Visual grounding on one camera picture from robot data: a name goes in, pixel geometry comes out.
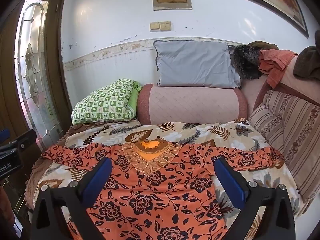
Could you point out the leaf pattern fleece blanket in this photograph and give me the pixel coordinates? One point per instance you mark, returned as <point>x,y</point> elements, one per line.
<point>235,134</point>

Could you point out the wooden stained glass door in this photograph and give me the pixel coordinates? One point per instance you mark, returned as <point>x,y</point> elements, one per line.
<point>33,88</point>

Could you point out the beige wall switch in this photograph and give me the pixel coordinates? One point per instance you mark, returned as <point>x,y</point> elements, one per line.
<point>154,26</point>
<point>165,26</point>

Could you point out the black furry garment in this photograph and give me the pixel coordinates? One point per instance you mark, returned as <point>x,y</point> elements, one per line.
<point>246,61</point>

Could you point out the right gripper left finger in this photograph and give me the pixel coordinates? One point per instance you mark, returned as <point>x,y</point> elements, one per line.
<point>48,221</point>

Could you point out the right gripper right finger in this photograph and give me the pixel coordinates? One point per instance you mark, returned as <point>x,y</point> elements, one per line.
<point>247,196</point>

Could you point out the orange floral garment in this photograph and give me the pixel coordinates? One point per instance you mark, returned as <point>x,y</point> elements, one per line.
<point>159,189</point>

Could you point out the green checkered folded quilt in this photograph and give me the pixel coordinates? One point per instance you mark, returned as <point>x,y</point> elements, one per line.
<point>115,102</point>

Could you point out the salmon orange towel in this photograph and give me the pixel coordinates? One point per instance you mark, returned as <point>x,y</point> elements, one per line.
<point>273,63</point>

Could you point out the dark brown blanket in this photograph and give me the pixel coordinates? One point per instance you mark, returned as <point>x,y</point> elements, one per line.
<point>307,65</point>

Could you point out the pink bolster cushion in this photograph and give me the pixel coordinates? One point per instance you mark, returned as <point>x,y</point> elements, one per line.
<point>203,105</point>

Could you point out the grey pillow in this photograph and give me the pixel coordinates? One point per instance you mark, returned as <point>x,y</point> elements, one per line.
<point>182,63</point>

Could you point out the striped beige pillow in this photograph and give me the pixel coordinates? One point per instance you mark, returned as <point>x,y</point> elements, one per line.
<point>291,126</point>

